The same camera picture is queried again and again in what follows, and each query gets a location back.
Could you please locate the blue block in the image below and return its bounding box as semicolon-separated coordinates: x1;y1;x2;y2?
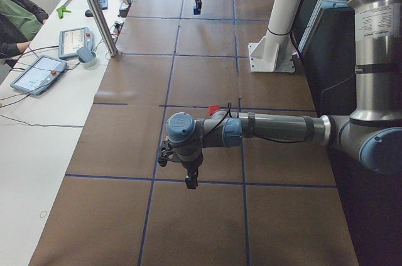
193;6;201;15

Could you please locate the light green bowl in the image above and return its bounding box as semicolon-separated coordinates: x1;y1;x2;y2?
79;51;97;68

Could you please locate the white side table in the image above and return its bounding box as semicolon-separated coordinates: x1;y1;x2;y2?
1;0;110;265

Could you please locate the near teach pendant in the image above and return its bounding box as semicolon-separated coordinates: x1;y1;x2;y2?
10;55;67;96

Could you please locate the far teach pendant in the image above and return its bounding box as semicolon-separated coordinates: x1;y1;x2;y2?
58;27;94;60

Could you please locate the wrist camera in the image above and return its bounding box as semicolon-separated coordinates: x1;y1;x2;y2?
157;141;173;167

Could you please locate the black computer mouse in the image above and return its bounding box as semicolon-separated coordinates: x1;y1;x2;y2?
85;9;93;18

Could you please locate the red block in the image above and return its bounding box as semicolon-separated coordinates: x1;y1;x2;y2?
208;105;220;117

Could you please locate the aluminium frame post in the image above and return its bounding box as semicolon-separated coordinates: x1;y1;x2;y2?
87;0;118;57

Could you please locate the green clamp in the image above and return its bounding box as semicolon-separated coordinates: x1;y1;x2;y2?
57;5;70;19

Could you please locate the blue cup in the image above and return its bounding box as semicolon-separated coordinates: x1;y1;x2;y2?
77;46;94;63

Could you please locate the seated person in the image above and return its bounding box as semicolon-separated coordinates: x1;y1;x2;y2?
1;0;49;59

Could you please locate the white pole base bracket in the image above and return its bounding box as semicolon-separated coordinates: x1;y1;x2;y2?
247;31;295;73

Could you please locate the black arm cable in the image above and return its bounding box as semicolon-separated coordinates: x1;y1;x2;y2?
216;100;233;129

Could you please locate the teach pendant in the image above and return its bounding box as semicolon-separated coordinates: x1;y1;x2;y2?
10;55;67;96
58;27;94;60

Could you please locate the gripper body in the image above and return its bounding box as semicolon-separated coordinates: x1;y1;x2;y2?
182;159;201;177

